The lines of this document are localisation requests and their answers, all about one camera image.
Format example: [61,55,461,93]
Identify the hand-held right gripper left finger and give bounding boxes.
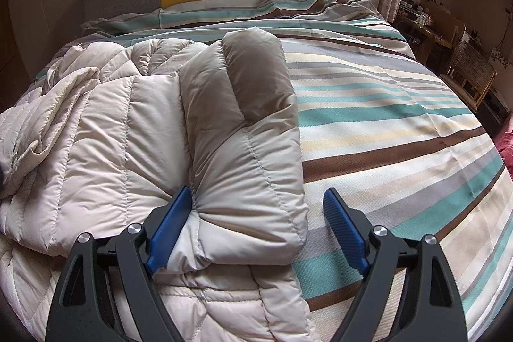
[45,185,195,342]

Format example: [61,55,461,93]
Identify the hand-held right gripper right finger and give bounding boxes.
[323,188,468,342]

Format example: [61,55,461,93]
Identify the beige puffer jacket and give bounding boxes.
[0,26,319,342]

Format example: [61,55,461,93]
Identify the striped bed cover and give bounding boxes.
[32,15,513,342]

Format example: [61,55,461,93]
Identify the red cloth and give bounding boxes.
[494,118,513,180]

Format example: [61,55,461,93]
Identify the wooden cane chair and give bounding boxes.
[442,38,498,113]

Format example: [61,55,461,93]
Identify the wooden desk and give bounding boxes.
[395,0,467,60]

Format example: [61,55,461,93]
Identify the striped pillow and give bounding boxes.
[80,0,387,42]

